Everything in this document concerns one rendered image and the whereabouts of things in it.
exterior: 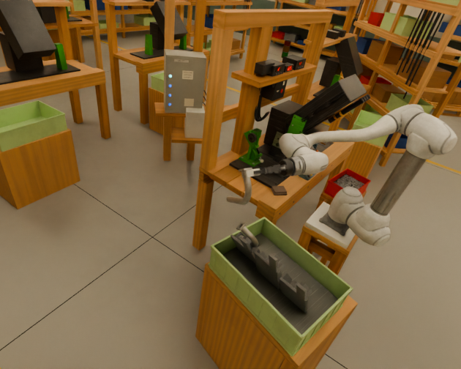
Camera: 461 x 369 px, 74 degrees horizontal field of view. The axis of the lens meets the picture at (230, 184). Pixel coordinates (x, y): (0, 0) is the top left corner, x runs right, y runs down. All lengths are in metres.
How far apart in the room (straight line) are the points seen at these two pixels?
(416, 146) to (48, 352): 2.45
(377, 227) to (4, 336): 2.43
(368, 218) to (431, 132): 0.55
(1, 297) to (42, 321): 0.38
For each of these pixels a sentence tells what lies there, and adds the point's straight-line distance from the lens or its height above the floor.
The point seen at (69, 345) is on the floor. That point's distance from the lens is 2.51.
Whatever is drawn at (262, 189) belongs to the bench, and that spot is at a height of 0.88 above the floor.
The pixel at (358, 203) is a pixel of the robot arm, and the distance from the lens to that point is 1.99.
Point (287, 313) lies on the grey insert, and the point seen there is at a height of 0.85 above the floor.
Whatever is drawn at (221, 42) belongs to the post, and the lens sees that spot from 1.97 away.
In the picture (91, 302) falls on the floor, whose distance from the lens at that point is 2.65.
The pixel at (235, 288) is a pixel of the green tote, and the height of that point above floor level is 0.85.
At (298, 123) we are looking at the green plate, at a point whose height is 1.23.
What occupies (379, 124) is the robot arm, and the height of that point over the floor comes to 1.63.
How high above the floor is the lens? 2.17
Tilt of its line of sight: 36 degrees down
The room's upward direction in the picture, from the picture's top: 10 degrees clockwise
